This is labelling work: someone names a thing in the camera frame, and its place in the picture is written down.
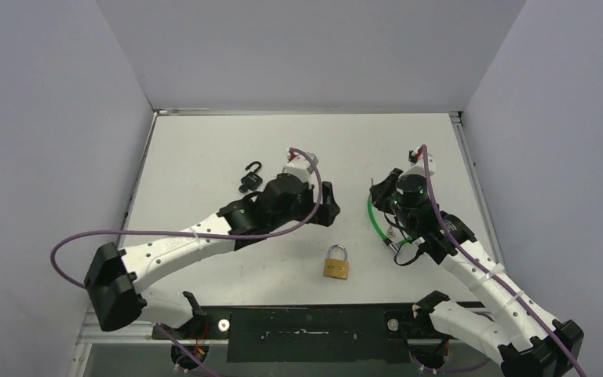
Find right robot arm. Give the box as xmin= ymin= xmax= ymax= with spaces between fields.
xmin=369 ymin=169 xmax=584 ymax=376

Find black padlock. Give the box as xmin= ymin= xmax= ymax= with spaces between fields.
xmin=239 ymin=160 xmax=263 ymax=194

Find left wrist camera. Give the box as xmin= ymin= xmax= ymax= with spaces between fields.
xmin=282 ymin=148 xmax=319 ymax=181

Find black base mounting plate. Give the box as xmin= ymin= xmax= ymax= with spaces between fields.
xmin=152 ymin=303 xmax=457 ymax=364

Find green cable lock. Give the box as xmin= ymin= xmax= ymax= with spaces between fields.
xmin=367 ymin=195 xmax=412 ymax=253

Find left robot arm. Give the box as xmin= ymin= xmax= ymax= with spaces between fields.
xmin=84 ymin=174 xmax=341 ymax=339

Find cable lock keys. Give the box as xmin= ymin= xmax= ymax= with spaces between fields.
xmin=386 ymin=225 xmax=397 ymax=240

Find brass padlock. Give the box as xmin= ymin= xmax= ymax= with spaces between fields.
xmin=323 ymin=244 xmax=349 ymax=280

